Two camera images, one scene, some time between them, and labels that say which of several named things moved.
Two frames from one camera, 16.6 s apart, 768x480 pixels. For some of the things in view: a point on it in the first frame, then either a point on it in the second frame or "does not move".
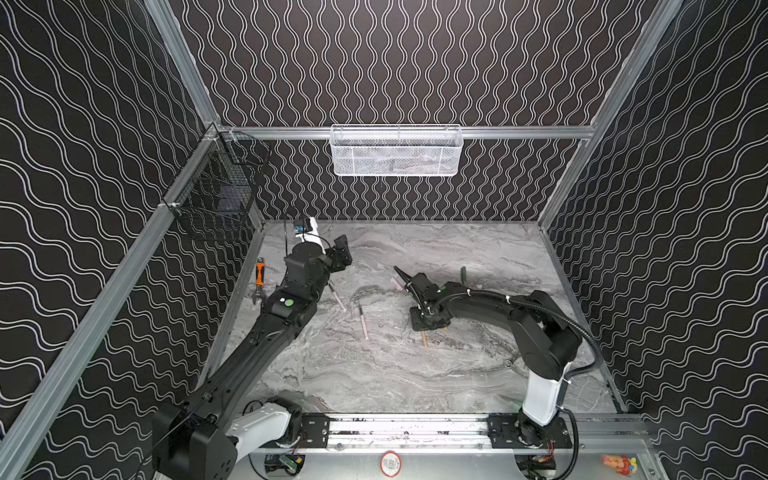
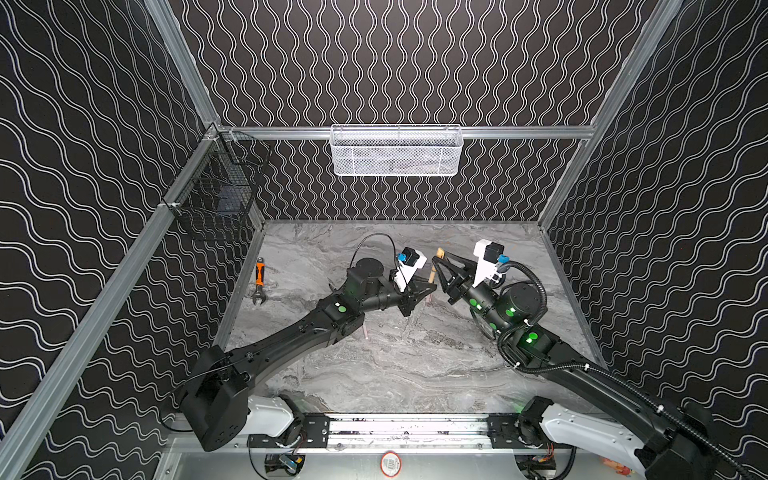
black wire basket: (218, 192) does not move
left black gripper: (335, 256) -> (405, 297)
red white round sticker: (390, 464) does not move
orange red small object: (624, 465) does not move
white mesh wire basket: (396, 150) does not move
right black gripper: (417, 288) -> (462, 287)
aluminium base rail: (461, 433) does not move
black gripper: (312, 235) -> (409, 262)
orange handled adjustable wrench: (260, 279) does not move
